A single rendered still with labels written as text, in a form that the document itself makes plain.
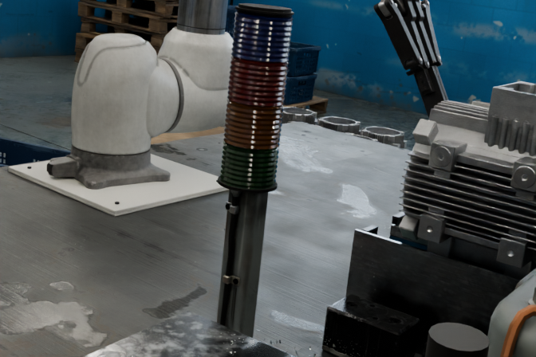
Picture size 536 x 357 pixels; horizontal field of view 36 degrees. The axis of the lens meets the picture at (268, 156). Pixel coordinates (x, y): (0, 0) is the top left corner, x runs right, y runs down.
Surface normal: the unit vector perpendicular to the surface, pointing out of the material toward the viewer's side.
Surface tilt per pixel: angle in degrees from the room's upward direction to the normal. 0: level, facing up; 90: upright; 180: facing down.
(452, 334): 2
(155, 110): 91
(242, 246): 90
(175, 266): 0
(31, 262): 0
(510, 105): 90
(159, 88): 80
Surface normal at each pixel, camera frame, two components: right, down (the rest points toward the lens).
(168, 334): 0.10, -0.96
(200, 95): 0.63, 0.08
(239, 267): -0.58, 0.15
